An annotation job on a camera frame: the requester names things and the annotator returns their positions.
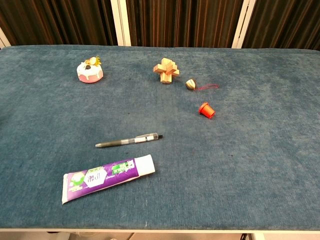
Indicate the pink toy cake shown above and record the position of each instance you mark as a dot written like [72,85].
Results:
[89,73]

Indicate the blue table cloth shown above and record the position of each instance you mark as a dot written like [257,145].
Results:
[225,162]

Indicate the dark striped curtain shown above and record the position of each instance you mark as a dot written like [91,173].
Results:
[182,22]

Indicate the small red cup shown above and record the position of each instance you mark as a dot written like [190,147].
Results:
[207,110]

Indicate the white frame post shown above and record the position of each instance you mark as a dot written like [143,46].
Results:
[3,40]
[120,22]
[241,23]

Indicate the purple toothpaste tube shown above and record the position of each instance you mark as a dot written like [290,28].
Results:
[105,175]

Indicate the black gel pen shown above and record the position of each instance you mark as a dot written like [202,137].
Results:
[125,141]

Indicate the wooden burr puzzle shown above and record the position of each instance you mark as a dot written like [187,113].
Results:
[166,70]

